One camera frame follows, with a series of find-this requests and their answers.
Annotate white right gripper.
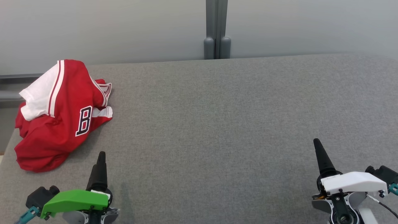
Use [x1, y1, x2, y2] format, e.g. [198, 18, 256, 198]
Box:
[313, 138, 389, 198]

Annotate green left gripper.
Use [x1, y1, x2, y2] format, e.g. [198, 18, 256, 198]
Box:
[40, 152, 113, 220]

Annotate red Bulls jersey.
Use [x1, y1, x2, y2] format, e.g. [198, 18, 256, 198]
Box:
[15, 59, 113, 173]

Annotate left teal-plug black cable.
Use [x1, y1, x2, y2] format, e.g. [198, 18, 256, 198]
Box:
[15, 206, 42, 224]

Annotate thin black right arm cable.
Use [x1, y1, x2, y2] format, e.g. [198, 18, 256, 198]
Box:
[367, 194, 398, 218]

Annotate dark grey wall rail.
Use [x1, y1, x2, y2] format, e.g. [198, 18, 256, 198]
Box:
[0, 74, 44, 108]

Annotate grey partition post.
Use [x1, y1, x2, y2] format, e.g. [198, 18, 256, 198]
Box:
[204, 0, 231, 60]

